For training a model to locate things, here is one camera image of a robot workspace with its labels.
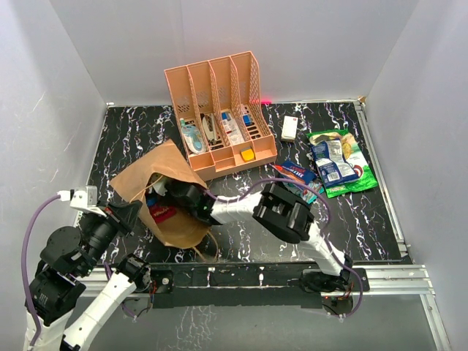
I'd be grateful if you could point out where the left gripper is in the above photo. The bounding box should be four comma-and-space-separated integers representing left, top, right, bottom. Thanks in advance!
79, 197, 144, 273

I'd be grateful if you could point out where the red snack pack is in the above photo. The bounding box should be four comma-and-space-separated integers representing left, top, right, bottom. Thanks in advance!
149, 205, 177, 224

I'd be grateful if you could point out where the brown paper bag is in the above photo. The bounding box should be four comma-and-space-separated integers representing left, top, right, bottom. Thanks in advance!
110, 140, 213, 262

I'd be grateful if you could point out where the blue biscuit pack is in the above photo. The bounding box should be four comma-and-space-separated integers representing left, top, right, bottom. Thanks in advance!
272, 160, 317, 188

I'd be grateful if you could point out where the red green candy pack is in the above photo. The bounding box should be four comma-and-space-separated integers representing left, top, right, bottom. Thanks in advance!
301, 182, 324, 204

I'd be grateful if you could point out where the blue snack pouch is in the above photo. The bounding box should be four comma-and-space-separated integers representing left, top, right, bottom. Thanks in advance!
311, 139, 358, 189

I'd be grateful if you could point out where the green Chuba chips bag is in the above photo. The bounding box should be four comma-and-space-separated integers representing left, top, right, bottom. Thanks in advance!
307, 129, 378, 198

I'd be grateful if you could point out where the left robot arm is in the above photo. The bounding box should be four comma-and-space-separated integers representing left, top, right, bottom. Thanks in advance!
22, 200, 151, 350

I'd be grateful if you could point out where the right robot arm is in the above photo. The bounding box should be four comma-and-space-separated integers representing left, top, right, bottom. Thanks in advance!
167, 178, 352, 293

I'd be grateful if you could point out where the blue correction tape pack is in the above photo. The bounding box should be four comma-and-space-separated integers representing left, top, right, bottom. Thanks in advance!
180, 118, 206, 154

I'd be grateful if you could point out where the yellow sticky tape dispenser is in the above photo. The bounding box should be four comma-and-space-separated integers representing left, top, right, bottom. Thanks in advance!
241, 148, 255, 162

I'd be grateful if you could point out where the white ruler set pack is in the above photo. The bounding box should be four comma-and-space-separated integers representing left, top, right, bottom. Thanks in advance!
221, 110, 245, 146

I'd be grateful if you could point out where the silver stapler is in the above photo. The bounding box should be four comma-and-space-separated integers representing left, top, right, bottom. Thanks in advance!
200, 113, 218, 146

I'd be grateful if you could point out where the blue eraser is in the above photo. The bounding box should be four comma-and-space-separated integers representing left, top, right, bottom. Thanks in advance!
242, 114, 253, 127

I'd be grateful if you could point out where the pink desk organizer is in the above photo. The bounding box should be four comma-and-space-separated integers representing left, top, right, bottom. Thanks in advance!
165, 51, 278, 181

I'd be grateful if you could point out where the white small box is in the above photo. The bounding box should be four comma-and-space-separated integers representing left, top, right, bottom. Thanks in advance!
281, 116, 298, 142

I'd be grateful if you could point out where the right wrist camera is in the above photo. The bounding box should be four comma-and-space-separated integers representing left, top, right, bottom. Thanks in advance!
151, 175, 167, 196

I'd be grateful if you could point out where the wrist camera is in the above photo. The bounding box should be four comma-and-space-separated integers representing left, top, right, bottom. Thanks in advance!
56, 185, 107, 218
151, 175, 167, 196

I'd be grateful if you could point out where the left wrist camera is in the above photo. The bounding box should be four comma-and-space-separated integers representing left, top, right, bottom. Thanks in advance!
56, 185, 107, 218

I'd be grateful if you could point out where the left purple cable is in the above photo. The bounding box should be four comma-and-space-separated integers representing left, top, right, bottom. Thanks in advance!
20, 193, 63, 348

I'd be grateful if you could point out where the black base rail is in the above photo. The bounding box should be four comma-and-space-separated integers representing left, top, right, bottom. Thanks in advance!
72, 261, 432, 312

